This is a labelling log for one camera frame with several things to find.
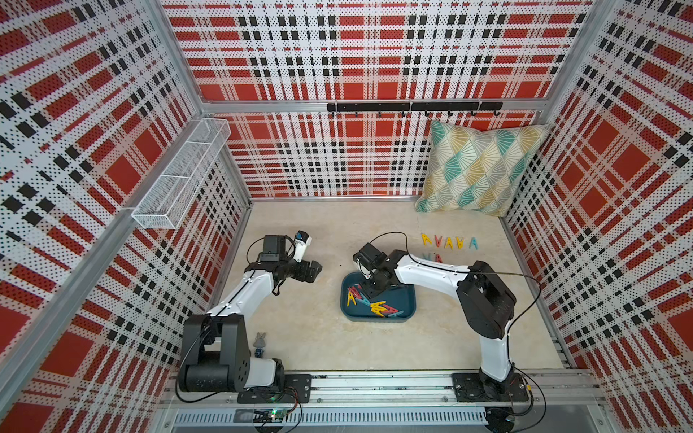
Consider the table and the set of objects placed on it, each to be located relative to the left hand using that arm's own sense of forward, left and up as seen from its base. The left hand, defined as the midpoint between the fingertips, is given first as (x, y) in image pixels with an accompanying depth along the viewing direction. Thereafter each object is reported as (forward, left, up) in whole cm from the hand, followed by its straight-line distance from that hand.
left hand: (312, 263), depth 90 cm
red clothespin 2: (+7, -46, -9) cm, 47 cm away
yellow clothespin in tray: (-13, -22, -8) cm, 27 cm away
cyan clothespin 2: (+8, -42, -9) cm, 44 cm away
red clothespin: (+16, -48, -9) cm, 51 cm away
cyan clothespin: (+16, -62, -10) cm, 65 cm away
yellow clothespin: (+17, -43, -9) cm, 47 cm away
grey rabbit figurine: (-24, +14, -7) cm, 29 cm away
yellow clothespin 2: (+14, -51, -8) cm, 54 cm away
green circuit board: (-42, +6, -7) cm, 43 cm away
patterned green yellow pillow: (+27, -57, +17) cm, 66 cm away
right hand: (-6, -21, -5) cm, 23 cm away
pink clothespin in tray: (-7, -15, -7) cm, 17 cm away
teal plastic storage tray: (-10, -30, -6) cm, 32 cm away
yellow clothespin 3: (+14, -55, -8) cm, 58 cm away
